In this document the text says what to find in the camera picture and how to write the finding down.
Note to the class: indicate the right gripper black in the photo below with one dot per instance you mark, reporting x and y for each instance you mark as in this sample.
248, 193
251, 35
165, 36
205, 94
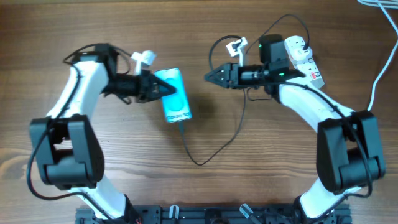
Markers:
228, 70

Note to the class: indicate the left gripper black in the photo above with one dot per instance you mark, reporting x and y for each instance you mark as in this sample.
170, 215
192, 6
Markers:
147, 81

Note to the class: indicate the Samsung Galaxy smartphone cyan screen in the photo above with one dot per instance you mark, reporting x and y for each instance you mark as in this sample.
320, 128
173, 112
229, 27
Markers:
176, 106

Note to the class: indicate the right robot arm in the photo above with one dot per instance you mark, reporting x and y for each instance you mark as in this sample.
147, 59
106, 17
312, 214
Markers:
349, 151

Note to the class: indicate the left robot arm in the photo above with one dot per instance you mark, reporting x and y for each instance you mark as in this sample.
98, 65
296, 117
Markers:
65, 148

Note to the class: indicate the white charger plug adapter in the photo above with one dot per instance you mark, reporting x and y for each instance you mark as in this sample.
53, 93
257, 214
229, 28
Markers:
299, 55

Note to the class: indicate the white power strip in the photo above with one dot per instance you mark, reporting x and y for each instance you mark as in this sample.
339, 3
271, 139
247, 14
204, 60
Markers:
308, 67

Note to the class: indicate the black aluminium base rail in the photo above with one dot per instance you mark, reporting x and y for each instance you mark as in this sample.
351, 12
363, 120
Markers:
274, 213

